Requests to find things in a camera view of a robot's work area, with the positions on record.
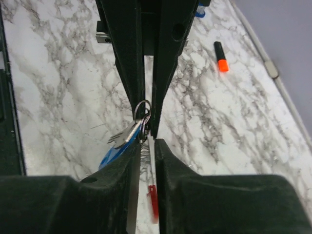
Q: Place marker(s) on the blue black stapler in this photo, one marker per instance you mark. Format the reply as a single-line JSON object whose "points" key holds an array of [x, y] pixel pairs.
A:
{"points": [[200, 12]]}

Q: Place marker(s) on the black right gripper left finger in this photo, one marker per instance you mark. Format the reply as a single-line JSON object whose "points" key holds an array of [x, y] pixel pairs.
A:
{"points": [[102, 203]]}

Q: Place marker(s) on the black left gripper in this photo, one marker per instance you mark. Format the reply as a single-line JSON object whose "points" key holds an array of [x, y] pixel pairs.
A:
{"points": [[138, 28]]}

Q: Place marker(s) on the white wall clip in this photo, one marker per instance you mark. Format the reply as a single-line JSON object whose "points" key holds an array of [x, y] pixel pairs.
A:
{"points": [[271, 69]]}

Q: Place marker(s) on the black orange highlighter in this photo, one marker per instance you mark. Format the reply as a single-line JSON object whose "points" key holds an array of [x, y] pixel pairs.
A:
{"points": [[220, 57]]}

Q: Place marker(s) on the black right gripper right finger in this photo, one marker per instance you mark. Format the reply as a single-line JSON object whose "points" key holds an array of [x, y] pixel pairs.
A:
{"points": [[190, 203]]}

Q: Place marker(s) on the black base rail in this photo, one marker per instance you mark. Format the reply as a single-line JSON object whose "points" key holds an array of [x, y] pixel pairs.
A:
{"points": [[11, 152]]}

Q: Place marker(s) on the blue key tag with key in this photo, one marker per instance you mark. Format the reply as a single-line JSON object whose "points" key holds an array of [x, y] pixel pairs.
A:
{"points": [[122, 140]]}

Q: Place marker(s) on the silver keyring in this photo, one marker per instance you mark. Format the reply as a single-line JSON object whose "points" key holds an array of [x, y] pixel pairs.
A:
{"points": [[145, 121]]}

